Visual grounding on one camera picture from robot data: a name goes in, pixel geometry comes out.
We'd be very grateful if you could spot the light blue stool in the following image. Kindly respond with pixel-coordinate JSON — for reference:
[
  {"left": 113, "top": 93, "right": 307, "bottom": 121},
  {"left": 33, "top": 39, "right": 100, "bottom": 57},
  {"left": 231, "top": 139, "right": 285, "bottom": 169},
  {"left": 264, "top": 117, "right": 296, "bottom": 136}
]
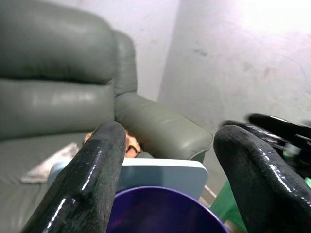
[{"left": 47, "top": 158, "right": 209, "bottom": 202}]

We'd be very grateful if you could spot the beige crumpled cloth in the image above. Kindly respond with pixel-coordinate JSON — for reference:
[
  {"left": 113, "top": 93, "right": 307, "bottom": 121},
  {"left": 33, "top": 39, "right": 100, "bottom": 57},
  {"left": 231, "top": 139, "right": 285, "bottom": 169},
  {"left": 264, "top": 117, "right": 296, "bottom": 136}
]
[{"left": 84, "top": 130, "right": 143, "bottom": 158}]

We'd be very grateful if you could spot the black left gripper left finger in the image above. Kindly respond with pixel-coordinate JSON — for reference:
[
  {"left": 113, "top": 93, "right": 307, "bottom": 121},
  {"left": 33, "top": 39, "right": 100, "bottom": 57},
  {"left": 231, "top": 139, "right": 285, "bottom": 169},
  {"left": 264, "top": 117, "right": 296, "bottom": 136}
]
[{"left": 20, "top": 121, "right": 127, "bottom": 233}]

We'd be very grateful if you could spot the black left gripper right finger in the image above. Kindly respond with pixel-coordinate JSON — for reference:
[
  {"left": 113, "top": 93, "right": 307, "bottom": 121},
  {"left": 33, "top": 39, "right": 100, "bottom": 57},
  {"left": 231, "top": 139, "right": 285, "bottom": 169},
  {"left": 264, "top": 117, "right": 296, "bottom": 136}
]
[{"left": 213, "top": 124, "right": 311, "bottom": 233}]

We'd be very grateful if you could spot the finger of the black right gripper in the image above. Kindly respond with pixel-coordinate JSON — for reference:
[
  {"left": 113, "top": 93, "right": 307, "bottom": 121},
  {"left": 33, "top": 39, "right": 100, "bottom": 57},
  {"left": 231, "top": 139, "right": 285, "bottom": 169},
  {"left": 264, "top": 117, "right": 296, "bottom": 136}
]
[
  {"left": 221, "top": 120, "right": 287, "bottom": 149},
  {"left": 247, "top": 113, "right": 311, "bottom": 136}
]

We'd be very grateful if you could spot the purple plastic rubbish bin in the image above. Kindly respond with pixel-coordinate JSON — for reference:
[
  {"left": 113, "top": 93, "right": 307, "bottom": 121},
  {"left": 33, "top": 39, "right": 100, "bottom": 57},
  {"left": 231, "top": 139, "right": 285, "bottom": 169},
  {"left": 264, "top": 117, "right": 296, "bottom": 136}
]
[{"left": 106, "top": 186, "right": 230, "bottom": 233}]

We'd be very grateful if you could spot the grey-green leather sofa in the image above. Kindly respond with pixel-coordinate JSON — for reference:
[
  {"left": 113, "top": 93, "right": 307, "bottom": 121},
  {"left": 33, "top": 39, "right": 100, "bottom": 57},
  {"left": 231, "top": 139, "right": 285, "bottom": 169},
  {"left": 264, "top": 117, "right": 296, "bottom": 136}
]
[{"left": 0, "top": 0, "right": 214, "bottom": 233}]

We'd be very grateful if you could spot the white grey folded paper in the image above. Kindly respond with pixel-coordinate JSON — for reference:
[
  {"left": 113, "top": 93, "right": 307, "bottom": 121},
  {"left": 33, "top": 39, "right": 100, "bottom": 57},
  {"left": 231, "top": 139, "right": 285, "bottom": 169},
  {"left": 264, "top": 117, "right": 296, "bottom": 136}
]
[{"left": 20, "top": 142, "right": 80, "bottom": 184}]

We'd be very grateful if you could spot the green perforated plastic stool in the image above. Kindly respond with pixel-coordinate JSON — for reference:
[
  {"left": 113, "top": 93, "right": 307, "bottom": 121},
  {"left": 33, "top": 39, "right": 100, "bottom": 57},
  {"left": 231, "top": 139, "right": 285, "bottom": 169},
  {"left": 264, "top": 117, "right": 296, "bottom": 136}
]
[{"left": 209, "top": 176, "right": 311, "bottom": 231}]

